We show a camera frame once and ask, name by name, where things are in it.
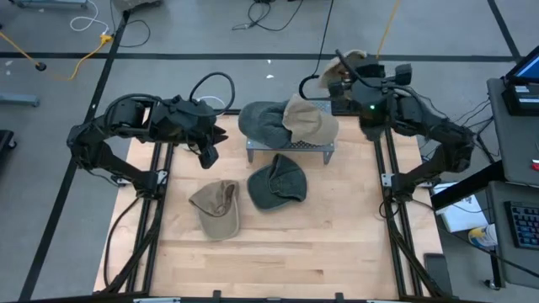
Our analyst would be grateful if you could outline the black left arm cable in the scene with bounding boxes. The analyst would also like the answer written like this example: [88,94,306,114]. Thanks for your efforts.
[103,71,236,127]

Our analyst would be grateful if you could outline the black floor cable loop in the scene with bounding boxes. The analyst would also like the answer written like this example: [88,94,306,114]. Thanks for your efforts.
[109,0,152,48]

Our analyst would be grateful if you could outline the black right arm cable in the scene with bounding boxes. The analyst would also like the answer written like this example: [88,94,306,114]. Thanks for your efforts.
[334,49,422,110]

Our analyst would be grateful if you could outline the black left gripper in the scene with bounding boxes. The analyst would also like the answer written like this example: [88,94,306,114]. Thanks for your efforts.
[153,95,229,146]

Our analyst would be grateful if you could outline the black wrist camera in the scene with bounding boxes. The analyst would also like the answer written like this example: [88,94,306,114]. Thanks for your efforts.
[198,145,220,170]
[393,62,414,86]

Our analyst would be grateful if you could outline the black perforated power box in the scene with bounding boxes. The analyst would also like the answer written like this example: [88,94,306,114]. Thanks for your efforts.
[331,97,363,115]

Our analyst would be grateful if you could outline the laptop with blue screen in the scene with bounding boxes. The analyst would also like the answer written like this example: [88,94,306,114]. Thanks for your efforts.
[504,45,539,84]

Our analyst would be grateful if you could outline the thick black floor cable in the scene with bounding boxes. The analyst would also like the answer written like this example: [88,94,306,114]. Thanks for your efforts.
[474,117,500,163]

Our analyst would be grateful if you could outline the orange hanging cable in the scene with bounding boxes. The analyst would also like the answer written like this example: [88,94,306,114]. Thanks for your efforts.
[376,0,401,58]

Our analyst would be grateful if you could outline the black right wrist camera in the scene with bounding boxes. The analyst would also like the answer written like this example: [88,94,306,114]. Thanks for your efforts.
[393,62,414,86]

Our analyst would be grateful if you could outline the tan baseball cap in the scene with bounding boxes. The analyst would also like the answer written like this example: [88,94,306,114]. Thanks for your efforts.
[188,179,241,242]
[318,49,368,90]
[281,93,340,146]

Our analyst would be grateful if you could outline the grey desk top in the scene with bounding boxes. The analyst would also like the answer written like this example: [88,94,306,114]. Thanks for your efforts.
[486,180,539,291]
[487,77,539,187]

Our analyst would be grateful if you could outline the black left base cable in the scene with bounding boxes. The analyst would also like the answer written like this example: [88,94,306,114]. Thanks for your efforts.
[103,195,142,290]

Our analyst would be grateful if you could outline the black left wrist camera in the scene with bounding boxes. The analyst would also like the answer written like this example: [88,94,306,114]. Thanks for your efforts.
[198,145,220,170]

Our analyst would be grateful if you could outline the white wipes canister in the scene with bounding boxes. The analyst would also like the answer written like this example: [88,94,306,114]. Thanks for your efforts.
[467,223,499,249]

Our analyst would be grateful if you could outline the white cable with adapter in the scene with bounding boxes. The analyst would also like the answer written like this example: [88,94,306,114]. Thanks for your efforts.
[197,95,227,113]

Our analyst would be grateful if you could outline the yellow extension cable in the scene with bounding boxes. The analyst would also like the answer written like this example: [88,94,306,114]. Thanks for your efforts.
[0,31,114,82]

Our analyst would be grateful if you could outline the black aluminium table frame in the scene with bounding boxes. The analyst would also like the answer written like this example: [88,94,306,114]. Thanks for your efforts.
[94,93,454,303]

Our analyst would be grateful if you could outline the black phone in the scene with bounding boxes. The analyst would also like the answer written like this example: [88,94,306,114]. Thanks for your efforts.
[423,252,455,298]

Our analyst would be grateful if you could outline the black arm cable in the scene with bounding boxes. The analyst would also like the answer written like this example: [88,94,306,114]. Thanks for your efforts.
[103,71,236,127]
[334,49,422,110]

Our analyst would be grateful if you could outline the black caster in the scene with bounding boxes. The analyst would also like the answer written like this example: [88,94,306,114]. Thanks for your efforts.
[0,129,18,152]

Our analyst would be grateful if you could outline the black keyboard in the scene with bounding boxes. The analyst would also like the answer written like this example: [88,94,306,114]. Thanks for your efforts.
[504,200,539,251]

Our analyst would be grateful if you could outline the grey metal table foot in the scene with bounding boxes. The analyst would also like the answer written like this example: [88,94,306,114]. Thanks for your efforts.
[8,0,90,9]
[0,93,40,108]

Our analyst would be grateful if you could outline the black labelled device box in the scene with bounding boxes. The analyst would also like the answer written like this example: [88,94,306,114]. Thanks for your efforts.
[501,82,539,118]

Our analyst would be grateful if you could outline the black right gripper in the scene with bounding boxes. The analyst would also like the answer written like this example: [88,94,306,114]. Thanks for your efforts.
[328,62,395,102]

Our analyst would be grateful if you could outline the black metal beam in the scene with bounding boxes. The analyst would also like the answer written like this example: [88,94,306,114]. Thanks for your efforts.
[429,161,506,211]

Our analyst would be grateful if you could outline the grey fabric bundle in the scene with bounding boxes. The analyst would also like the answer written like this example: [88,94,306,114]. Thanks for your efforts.
[111,0,163,13]

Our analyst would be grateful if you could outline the grey perforated metal stand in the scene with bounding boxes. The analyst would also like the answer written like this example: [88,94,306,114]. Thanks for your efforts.
[245,98,336,166]

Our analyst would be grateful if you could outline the black hanging cable with coil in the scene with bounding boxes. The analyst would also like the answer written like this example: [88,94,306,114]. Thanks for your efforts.
[297,0,337,100]

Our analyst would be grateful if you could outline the white floor cable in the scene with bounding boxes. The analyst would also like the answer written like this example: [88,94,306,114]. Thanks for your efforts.
[69,0,111,35]

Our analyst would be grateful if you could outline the black tangled floor cables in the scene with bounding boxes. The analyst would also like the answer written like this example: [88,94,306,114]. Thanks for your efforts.
[231,0,305,33]

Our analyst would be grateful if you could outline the white cardboard box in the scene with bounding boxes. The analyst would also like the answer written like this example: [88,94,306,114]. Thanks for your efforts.
[431,181,489,234]

